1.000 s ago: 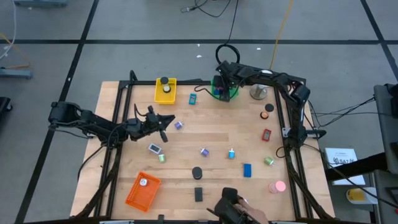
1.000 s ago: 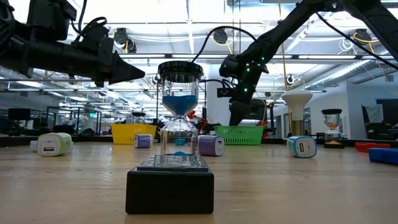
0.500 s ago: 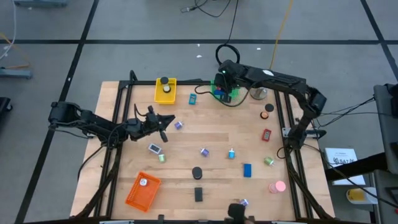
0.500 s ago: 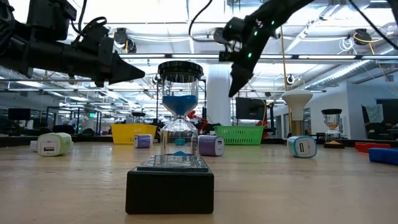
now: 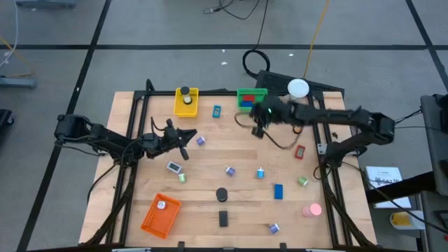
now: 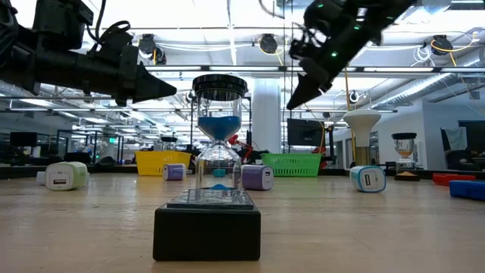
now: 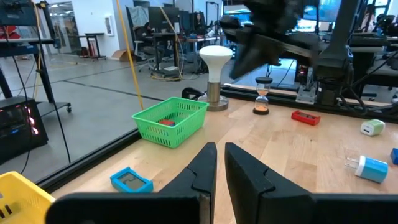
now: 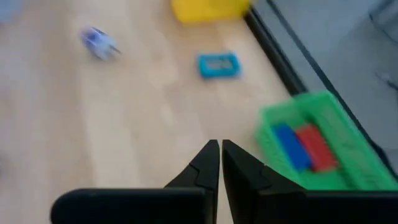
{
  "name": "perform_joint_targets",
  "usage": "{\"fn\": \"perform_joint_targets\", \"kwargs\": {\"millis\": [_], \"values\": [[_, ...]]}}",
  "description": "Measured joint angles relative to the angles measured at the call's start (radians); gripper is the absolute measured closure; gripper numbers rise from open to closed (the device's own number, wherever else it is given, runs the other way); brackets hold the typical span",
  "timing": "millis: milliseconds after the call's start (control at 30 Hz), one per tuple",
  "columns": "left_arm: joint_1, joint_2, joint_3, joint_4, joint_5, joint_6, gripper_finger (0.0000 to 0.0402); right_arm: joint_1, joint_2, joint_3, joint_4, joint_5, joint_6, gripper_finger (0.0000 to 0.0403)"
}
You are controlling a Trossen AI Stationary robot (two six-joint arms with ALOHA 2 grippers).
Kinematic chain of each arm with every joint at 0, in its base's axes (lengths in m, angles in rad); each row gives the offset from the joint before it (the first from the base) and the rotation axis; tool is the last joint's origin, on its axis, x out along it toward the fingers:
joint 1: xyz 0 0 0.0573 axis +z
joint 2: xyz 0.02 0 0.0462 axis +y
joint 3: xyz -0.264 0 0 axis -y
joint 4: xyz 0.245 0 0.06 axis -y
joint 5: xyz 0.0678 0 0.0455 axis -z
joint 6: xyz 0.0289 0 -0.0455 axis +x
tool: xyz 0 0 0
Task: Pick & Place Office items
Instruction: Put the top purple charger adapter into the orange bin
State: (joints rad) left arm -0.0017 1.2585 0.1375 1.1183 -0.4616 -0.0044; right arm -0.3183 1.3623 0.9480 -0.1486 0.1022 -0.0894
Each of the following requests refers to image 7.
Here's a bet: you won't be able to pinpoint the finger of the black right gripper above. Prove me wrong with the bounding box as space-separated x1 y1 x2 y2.
248 39 281 72
229 35 259 80

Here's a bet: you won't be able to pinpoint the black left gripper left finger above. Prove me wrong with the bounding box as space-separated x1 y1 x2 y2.
45 142 218 224

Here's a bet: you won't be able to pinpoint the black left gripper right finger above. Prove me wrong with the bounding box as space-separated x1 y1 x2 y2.
224 142 398 224

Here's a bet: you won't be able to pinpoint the black office chair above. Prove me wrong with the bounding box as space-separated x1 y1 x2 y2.
132 26 163 73

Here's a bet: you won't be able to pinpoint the black hourglass orange sand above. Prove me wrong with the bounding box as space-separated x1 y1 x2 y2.
252 76 274 116

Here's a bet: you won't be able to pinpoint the white bulb table lamp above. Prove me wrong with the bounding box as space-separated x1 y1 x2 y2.
197 45 234 112

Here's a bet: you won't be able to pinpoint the light blue digital clock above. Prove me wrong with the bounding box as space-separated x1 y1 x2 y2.
109 166 154 194

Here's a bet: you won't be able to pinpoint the person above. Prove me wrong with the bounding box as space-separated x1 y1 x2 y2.
193 12 206 32

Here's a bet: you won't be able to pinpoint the green plastic basket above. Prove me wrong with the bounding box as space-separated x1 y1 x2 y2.
131 96 210 149

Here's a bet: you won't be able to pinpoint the brown cardboard box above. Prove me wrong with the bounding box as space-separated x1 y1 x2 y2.
111 49 133 63

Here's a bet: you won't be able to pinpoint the black side table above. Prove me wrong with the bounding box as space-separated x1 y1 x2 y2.
76 32 107 60

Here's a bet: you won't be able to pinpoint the black rolling equipment cart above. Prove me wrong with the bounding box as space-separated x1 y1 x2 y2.
0 0 73 114

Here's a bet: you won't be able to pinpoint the yellow plastic basket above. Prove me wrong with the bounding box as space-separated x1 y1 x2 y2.
0 170 56 224

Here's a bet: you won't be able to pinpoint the black computer pink lights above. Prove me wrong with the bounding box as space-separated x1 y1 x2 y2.
0 95 49 165

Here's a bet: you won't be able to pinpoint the black aluminium rig frame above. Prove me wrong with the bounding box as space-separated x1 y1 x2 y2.
35 83 398 194

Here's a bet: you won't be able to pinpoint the blue USB wall charger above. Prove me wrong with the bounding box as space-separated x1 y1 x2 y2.
344 154 389 184

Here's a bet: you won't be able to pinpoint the green USB wall charger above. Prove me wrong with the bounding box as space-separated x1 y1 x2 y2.
360 119 386 137

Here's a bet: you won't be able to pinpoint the white framed wall picture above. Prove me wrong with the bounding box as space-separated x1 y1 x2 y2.
103 14 115 37

